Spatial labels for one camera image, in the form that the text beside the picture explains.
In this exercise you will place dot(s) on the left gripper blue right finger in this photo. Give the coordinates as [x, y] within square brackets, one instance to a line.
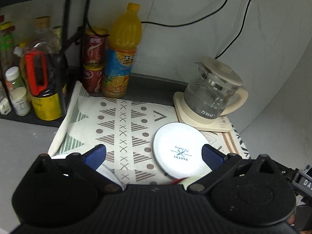
[212, 157]

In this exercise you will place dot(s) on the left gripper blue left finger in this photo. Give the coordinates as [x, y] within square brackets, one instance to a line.
[95, 157]

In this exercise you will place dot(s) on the large white plate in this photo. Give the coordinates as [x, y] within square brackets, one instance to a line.
[102, 169]

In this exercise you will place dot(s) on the small white plate blue print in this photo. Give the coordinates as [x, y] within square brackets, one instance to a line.
[177, 149]

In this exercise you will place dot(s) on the red bowl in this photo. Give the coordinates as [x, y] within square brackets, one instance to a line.
[177, 181]

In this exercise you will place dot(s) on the patterned table mat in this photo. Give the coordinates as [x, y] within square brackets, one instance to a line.
[127, 129]

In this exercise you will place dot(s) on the cream kettle base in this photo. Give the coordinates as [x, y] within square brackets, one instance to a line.
[187, 116]

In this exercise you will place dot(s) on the lower red drink can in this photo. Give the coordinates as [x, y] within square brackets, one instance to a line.
[93, 76]

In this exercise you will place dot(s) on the small white pill jar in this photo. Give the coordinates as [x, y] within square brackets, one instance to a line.
[20, 101]

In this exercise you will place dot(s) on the clear salt shaker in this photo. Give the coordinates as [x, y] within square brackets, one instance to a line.
[5, 107]

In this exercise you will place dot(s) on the dark soy sauce bottle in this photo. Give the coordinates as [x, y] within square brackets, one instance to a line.
[43, 65]

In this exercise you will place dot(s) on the orange juice bottle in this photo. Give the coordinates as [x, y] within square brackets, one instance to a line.
[124, 37]

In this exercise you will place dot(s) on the green label sauce bottle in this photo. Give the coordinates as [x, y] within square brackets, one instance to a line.
[7, 46]

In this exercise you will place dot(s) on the black metal shelf rack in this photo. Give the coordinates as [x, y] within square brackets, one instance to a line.
[68, 77]

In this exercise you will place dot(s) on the glass kettle cream handle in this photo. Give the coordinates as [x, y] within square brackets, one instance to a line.
[215, 90]

